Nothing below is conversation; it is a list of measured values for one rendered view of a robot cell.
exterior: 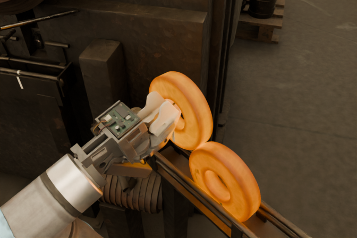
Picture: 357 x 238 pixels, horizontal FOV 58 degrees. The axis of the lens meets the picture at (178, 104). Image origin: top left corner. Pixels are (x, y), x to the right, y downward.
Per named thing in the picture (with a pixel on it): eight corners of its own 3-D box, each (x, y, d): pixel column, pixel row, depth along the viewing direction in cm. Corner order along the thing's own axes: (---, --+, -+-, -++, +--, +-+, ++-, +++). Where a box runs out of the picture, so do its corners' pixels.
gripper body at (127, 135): (147, 119, 51) (85, 172, 47) (161, 147, 57) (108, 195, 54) (121, 96, 55) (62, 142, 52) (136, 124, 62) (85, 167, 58)
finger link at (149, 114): (177, 81, 57) (137, 113, 54) (184, 101, 62) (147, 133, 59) (166, 73, 59) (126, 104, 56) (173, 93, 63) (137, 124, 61)
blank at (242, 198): (192, 132, 64) (179, 140, 62) (253, 153, 52) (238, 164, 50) (210, 193, 70) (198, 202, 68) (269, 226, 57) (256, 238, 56)
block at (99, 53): (108, 103, 100) (95, 34, 84) (132, 108, 99) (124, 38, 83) (93, 127, 92) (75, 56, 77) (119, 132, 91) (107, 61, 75)
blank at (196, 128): (158, 58, 63) (144, 64, 61) (215, 92, 53) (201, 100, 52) (162, 118, 72) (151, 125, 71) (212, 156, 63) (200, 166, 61)
